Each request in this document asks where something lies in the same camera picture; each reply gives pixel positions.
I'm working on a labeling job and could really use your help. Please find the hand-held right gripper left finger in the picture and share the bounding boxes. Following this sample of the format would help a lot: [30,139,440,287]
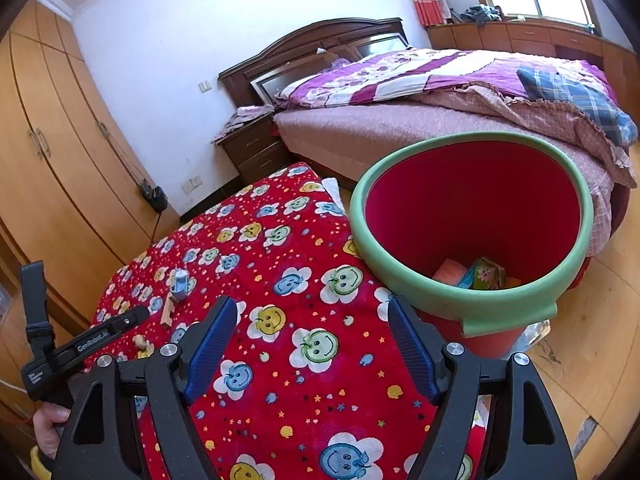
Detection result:
[52,295,238,480]

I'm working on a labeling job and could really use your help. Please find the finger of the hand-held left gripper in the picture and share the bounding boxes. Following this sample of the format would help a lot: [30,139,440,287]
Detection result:
[20,260,55,361]
[49,305,151,370]

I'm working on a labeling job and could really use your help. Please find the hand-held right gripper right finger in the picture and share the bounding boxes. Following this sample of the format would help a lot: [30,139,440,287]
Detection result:
[387,296,576,480]

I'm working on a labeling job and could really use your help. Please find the orange cardboard box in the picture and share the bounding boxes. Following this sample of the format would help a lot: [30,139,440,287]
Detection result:
[432,258,468,288]

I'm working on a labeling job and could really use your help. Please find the green flower print packet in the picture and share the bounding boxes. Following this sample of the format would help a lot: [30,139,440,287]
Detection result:
[470,256,507,292]

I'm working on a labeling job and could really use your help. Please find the red bucket with green rim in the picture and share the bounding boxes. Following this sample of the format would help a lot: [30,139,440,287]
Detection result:
[349,131,595,361]

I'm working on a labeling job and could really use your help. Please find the person's left hand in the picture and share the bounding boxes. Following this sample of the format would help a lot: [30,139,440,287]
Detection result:
[32,402,71,468]

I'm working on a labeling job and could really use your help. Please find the clear plastic bag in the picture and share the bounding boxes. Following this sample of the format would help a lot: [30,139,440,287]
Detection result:
[520,320,551,356]

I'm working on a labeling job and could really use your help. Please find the red smiley flower tablecloth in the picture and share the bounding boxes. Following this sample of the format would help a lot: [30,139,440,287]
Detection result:
[92,161,493,480]

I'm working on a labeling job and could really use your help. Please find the wooden wardrobe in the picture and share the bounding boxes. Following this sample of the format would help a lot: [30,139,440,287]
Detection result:
[0,0,181,341]

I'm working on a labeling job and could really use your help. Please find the dark wooden nightstand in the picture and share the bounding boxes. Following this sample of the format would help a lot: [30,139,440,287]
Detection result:
[216,112,288,186]

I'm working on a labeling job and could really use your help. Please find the bed with pink cover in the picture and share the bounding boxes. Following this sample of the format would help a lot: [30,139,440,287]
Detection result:
[272,47,640,291]

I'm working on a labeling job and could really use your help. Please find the pink folded clothes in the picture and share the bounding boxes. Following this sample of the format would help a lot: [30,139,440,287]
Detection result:
[211,104,276,145]

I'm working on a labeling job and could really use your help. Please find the blue plaid cloth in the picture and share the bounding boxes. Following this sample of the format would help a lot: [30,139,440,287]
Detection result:
[516,66,640,148]

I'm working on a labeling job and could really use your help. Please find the dark wooden headboard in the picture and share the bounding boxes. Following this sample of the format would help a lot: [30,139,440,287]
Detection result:
[218,17,408,108]

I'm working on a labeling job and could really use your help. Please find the low wooden cabinet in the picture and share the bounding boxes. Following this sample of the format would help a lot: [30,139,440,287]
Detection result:
[426,19,640,91]

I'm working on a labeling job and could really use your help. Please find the grey blue clothes pile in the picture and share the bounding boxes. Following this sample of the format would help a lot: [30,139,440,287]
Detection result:
[459,4,503,26]

